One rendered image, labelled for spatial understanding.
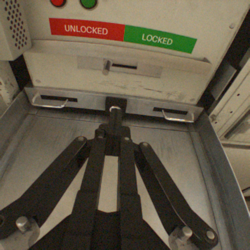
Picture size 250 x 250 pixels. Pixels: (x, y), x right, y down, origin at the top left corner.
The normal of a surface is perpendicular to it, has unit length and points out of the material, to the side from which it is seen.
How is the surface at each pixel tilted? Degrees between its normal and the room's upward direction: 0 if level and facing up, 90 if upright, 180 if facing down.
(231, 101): 90
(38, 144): 0
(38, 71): 90
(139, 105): 90
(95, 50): 90
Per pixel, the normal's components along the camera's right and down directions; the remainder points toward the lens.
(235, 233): -0.99, -0.11
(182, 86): -0.02, 0.75
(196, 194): 0.14, -0.65
